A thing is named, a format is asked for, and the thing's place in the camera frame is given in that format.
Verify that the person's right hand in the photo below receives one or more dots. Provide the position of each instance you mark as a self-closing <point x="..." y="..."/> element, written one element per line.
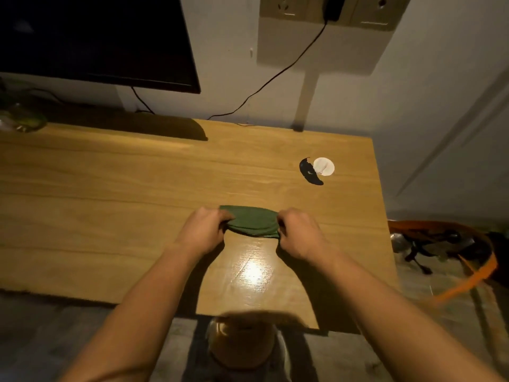
<point x="302" y="234"/>

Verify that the person's left hand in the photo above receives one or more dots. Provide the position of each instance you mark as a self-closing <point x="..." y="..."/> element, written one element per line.
<point x="201" y="230"/>

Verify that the dark green cloth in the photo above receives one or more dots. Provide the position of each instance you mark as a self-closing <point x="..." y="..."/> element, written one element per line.
<point x="252" y="220"/>

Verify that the person's right forearm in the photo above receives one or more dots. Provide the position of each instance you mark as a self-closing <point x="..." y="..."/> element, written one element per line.
<point x="397" y="326"/>

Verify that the person's left forearm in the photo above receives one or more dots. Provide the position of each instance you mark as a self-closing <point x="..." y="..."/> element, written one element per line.
<point x="139" y="322"/>

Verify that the black curved patch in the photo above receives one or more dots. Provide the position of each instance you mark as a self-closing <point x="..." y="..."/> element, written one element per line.
<point x="308" y="173"/>

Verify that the white round disc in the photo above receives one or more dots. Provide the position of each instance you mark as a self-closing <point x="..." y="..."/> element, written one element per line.
<point x="324" y="167"/>

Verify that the wooden table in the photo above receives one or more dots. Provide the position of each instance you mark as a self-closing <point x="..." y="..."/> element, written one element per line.
<point x="119" y="194"/>

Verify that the clear round bin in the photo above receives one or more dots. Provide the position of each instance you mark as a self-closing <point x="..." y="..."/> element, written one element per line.
<point x="242" y="346"/>

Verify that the green drinking glass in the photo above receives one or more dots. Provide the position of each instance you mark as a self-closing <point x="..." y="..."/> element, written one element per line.
<point x="24" y="119"/>

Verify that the black television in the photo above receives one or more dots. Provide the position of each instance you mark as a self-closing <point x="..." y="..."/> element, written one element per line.
<point x="99" y="35"/>

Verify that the black power adapter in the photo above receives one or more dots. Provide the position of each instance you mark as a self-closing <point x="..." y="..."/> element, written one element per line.
<point x="334" y="7"/>

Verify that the metal wall socket panel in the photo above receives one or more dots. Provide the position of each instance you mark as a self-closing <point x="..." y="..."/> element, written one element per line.
<point x="286" y="5"/>

